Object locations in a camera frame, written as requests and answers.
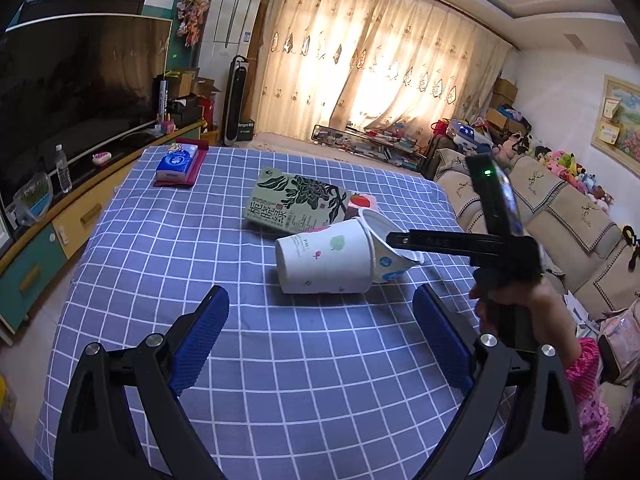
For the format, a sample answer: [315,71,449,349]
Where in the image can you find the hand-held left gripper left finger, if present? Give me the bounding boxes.
[52,285,231,480]

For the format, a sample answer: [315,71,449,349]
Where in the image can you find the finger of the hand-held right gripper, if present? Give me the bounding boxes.
[385,229,506,267]

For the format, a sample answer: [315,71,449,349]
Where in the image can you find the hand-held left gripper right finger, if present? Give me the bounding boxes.
[412,283,587,480]

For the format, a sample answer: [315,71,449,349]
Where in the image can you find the white paper cup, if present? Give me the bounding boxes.
[275,209,426,295]

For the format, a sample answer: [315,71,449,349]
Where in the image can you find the person's right hand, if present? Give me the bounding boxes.
[469,277,578,366]

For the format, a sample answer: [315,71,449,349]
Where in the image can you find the beige sofa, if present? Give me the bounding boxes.
[420,147,640,321]

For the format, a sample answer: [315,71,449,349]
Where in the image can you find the blue checked tablecloth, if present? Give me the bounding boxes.
[34,144,506,480]

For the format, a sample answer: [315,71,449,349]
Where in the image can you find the pile of plush toys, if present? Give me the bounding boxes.
[492,132,616,206]

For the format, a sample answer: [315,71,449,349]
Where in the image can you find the loose white papers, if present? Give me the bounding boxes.
[564,290,598,341]

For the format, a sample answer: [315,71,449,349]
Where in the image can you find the blue star print bag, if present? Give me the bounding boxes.
[449,119,493,150]

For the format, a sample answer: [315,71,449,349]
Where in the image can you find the stacked cardboard boxes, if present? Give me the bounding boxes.
[486,77,521,133]

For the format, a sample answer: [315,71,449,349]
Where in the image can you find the green floral drink carton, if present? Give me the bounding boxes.
[243,166,352,237]

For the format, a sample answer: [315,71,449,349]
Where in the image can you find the pink bag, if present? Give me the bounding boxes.
[597,299,640,387]

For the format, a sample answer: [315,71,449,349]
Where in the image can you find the blue tissue pack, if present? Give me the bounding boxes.
[155,144,202,183]

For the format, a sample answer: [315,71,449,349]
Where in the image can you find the yellow and teal cabinet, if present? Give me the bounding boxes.
[0,119,221,337]

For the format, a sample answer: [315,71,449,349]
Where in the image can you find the cream patterned curtain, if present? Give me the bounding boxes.
[250,0,516,141]

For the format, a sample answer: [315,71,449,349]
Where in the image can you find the clear water bottle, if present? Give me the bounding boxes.
[54,144,74,195]

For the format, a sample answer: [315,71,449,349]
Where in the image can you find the black tower fan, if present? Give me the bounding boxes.
[224,56,251,147]

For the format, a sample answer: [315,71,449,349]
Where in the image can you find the open cardboard box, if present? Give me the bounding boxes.
[170,67,222,127]

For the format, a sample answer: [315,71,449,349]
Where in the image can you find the black television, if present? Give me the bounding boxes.
[0,0,173,196]

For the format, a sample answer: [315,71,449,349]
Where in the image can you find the white standing air conditioner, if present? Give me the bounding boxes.
[199,0,266,91]

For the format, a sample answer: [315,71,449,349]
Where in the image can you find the artificial flower bunch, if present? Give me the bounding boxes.
[176,0,211,48]

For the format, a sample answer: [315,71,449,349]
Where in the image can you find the framed wall picture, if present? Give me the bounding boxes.
[590,74,640,177]

